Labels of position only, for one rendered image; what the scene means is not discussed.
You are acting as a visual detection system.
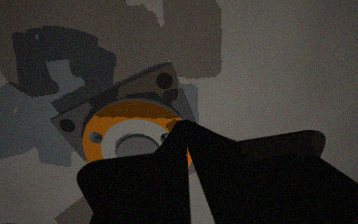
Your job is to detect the orange round plate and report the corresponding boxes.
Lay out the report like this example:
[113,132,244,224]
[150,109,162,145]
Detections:
[82,98,184,163]

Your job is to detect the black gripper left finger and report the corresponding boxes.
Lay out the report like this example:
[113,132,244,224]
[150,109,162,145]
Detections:
[76,120,191,224]

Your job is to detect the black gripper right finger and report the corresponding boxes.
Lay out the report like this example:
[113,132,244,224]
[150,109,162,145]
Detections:
[183,120,326,224]

